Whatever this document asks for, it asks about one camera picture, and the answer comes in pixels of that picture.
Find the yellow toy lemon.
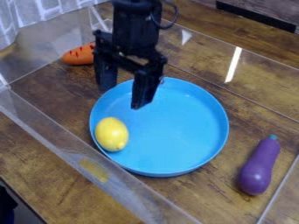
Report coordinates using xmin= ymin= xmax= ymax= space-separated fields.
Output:
xmin=94 ymin=117 xmax=129 ymax=152

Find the clear acrylic enclosure wall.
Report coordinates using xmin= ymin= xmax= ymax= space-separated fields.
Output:
xmin=0 ymin=0 xmax=299 ymax=224

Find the white patterned curtain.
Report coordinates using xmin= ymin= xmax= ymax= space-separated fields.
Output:
xmin=0 ymin=0 xmax=108 ymax=51

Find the round blue tray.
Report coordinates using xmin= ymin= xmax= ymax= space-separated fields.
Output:
xmin=88 ymin=77 xmax=229 ymax=177

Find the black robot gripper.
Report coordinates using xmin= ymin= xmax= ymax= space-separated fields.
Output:
xmin=93 ymin=0 xmax=166 ymax=109

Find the black cable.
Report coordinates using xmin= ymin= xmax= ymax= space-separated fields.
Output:
xmin=149 ymin=0 xmax=180 ymax=31

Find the purple toy eggplant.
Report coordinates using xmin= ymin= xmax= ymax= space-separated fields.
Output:
xmin=237 ymin=134 xmax=280 ymax=195

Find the orange toy carrot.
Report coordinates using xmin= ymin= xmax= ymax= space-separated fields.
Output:
xmin=61 ymin=42 xmax=94 ymax=66

